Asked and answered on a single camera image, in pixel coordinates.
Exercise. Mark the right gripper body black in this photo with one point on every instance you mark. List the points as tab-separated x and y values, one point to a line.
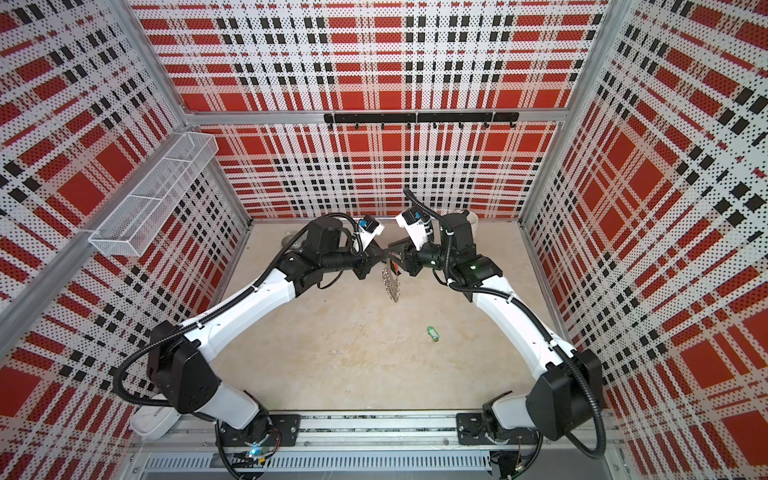
416	260

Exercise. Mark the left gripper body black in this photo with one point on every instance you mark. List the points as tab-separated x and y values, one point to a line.
360	263

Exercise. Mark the green key tag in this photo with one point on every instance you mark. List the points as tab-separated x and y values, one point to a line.
433	334

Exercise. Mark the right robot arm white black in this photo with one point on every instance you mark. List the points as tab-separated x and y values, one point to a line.
566	400

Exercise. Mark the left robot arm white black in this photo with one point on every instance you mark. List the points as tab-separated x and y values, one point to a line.
173	371

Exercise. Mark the white ceramic mug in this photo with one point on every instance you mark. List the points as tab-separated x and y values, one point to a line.
473	221

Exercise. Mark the grey ribbed ceramic cup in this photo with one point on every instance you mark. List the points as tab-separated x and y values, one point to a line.
291	241

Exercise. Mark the white object beside base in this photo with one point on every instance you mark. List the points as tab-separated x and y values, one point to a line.
150	423

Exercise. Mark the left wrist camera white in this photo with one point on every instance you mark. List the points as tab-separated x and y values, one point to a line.
368	228

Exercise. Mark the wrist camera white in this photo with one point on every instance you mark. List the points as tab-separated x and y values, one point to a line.
368	228
418	225

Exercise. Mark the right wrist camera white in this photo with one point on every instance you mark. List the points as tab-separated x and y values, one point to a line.
418	225

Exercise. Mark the black hook rail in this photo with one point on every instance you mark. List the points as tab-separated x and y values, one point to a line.
485	117

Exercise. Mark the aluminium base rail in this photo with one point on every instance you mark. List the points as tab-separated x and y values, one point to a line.
418	444

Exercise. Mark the white wire mesh basket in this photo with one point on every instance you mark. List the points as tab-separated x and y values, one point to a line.
134	223

